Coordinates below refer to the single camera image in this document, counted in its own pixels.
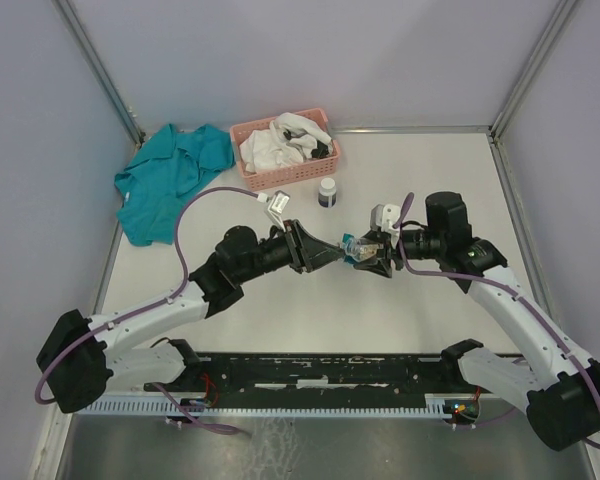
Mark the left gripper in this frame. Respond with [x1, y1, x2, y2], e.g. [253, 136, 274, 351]
[236, 219, 345, 284]

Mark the clear vitamin pill bottle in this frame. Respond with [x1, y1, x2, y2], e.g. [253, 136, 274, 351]
[342, 237, 382, 263]

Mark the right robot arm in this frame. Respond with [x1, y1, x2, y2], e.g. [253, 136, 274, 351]
[344, 191, 600, 451]

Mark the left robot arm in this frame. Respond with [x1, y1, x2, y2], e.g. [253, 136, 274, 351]
[36, 220, 344, 414]

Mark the white cap pill bottle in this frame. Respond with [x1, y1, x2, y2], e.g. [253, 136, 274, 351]
[318, 177, 337, 208]

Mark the pink plastic basket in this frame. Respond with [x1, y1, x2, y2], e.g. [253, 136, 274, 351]
[229, 108, 341, 191]

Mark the black item in basket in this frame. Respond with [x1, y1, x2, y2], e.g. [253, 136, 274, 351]
[306, 141, 333, 160]

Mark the white cloth in basket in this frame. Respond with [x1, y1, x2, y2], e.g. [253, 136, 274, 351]
[239, 112, 334, 174]

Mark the teal shirt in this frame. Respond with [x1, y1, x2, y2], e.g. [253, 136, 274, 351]
[114, 124, 235, 247]

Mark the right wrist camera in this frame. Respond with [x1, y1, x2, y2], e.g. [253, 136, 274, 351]
[370, 204, 401, 234]

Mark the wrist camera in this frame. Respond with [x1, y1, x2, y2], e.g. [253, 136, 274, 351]
[256, 190, 290, 229]
[370, 204, 401, 234]

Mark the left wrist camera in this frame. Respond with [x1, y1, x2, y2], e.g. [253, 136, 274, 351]
[256, 190, 290, 229]

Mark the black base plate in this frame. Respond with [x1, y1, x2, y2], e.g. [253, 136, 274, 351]
[164, 352, 477, 407]

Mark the white cable duct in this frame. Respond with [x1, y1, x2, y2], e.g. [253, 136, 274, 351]
[79, 395, 451, 419]

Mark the aluminium frame post right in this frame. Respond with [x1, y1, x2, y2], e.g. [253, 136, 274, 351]
[490, 0, 582, 141]

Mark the aluminium frame post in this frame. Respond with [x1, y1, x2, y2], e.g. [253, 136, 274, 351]
[490, 0, 582, 141]
[51, 0, 146, 147]

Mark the aluminium frame post left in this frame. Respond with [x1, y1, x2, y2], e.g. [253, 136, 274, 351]
[51, 0, 146, 147]

